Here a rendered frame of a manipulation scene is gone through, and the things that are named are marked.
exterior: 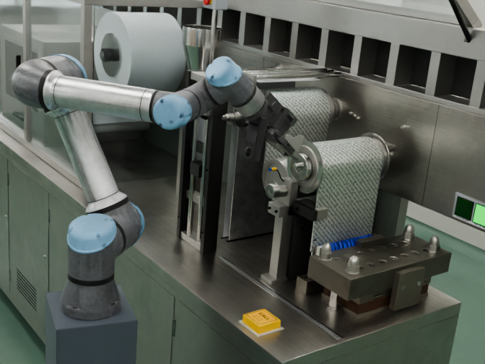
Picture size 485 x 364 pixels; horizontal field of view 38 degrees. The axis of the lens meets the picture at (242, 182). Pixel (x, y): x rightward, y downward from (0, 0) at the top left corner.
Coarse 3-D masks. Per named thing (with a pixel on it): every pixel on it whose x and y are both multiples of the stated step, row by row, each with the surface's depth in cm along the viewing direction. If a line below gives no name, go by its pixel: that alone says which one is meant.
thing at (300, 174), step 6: (300, 156) 193; (306, 156) 193; (294, 162) 195; (306, 162) 192; (294, 168) 196; (300, 168) 194; (306, 168) 192; (312, 168) 192; (294, 174) 196; (300, 174) 194; (306, 174) 192; (300, 180) 194
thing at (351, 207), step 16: (320, 192) 193; (336, 192) 197; (352, 192) 201; (368, 192) 205; (336, 208) 199; (352, 208) 203; (368, 208) 207; (320, 224) 197; (336, 224) 201; (352, 224) 205; (368, 224) 209; (320, 240) 199; (336, 240) 203
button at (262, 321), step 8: (256, 312) 182; (264, 312) 183; (248, 320) 179; (256, 320) 179; (264, 320) 179; (272, 320) 179; (280, 320) 180; (256, 328) 177; (264, 328) 177; (272, 328) 179
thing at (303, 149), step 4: (300, 148) 195; (304, 148) 194; (308, 148) 193; (380, 148) 206; (300, 152) 196; (304, 152) 194; (308, 152) 193; (312, 152) 192; (312, 156) 192; (312, 160) 192; (316, 160) 191; (316, 164) 191; (316, 168) 191; (316, 172) 191; (292, 176) 199; (312, 176) 193; (316, 176) 191; (296, 180) 198; (308, 180) 194; (312, 180) 193; (300, 184) 197; (304, 184) 196; (308, 184) 194; (312, 184) 193
